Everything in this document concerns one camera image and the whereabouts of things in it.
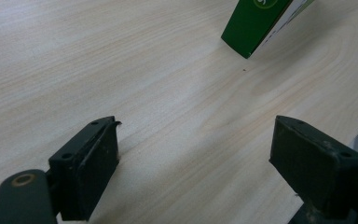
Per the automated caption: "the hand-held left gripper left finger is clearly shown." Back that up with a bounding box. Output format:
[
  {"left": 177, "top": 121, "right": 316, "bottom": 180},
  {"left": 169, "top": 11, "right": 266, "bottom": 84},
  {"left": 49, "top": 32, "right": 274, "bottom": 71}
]
[{"left": 48, "top": 116, "right": 122, "bottom": 222}]

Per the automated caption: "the green and white carton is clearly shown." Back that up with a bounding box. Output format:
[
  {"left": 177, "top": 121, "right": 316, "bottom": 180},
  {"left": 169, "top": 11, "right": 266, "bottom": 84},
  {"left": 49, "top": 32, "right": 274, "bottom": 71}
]
[{"left": 220, "top": 0, "right": 315, "bottom": 60}]

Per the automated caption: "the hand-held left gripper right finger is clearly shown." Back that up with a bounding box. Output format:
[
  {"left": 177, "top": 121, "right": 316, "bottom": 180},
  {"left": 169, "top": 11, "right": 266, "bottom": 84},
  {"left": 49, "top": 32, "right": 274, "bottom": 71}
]
[{"left": 268, "top": 115, "right": 358, "bottom": 220}]

